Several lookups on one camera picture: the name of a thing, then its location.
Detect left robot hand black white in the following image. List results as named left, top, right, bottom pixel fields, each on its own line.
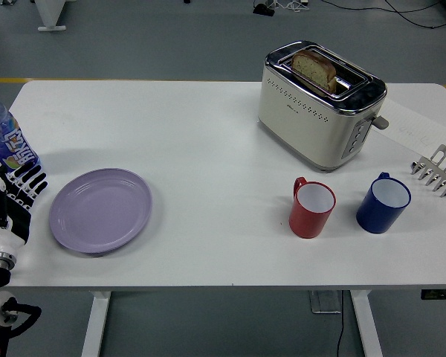
left=0, top=163, right=49, bottom=256

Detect purple round plate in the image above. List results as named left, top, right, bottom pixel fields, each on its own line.
left=48, top=167, right=153, bottom=255

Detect grey floor plate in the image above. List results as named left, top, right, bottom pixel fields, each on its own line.
left=307, top=290, right=343, bottom=314

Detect plastic drink bottle blue label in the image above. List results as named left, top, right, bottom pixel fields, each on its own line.
left=0, top=88, right=42, bottom=174

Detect white table leg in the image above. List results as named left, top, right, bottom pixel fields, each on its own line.
left=80, top=290, right=112, bottom=357
left=349, top=289, right=384, bottom=357

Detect white furniture base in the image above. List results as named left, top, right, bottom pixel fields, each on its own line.
left=32, top=0, right=67, bottom=33

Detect red mug white inside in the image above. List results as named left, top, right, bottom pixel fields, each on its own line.
left=288, top=176, right=337, bottom=239

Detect cream and chrome toaster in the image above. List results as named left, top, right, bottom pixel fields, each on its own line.
left=257, top=39, right=390, bottom=174

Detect toasted bread slice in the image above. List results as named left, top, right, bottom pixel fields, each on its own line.
left=291, top=50, right=338, bottom=94

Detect blue mug white inside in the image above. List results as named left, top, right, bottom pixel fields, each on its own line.
left=355, top=171, right=413, bottom=234

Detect white paper sheet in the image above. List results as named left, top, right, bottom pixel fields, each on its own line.
left=371, top=97, right=446, bottom=157

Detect silver metal tongs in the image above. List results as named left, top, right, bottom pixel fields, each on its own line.
left=408, top=144, right=446, bottom=198

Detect thin black cable under table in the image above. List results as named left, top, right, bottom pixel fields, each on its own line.
left=336, top=290, right=346, bottom=357

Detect white cable bundle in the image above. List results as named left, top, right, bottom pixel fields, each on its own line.
left=274, top=0, right=309, bottom=12

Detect long black floor cable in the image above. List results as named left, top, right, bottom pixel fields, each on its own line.
left=321, top=0, right=446, bottom=29

